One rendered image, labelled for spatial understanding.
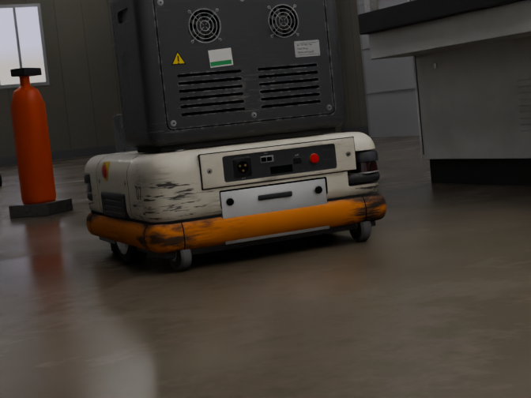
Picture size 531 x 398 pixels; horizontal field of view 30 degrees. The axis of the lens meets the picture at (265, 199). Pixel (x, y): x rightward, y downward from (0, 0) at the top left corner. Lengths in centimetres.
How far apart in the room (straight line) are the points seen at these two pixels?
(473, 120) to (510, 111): 21
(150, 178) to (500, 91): 173
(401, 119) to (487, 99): 606
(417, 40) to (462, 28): 27
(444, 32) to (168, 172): 157
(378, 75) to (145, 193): 784
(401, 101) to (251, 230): 745
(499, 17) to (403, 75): 637
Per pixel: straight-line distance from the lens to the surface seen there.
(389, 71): 989
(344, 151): 247
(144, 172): 231
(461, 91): 386
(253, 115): 245
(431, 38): 365
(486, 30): 341
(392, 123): 992
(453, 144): 392
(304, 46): 253
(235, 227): 235
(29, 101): 453
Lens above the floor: 35
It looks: 5 degrees down
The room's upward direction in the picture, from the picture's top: 6 degrees counter-clockwise
